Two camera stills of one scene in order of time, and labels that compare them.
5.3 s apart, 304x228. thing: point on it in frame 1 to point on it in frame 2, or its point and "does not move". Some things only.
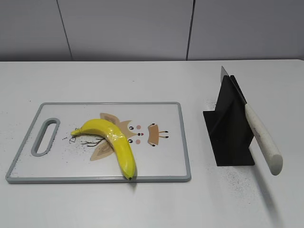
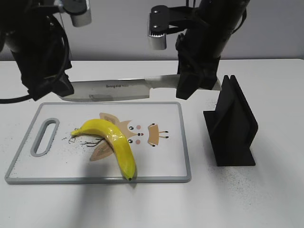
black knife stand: (229, 128) does not move
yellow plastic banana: (120, 144) does not move
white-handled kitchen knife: (265, 142) to (123, 90)
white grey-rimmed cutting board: (49, 154) does not move
